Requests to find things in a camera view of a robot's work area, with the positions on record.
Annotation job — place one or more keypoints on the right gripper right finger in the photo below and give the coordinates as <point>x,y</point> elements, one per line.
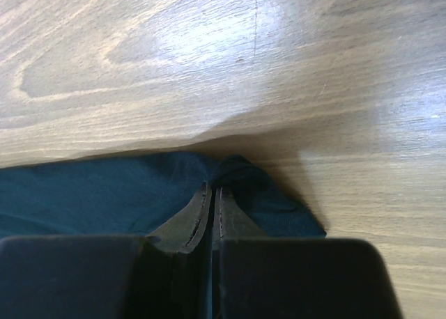
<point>229,219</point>

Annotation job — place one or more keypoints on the black t shirt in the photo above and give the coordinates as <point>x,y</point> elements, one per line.
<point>135,195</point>

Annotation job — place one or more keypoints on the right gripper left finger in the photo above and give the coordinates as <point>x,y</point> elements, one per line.
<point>183,232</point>

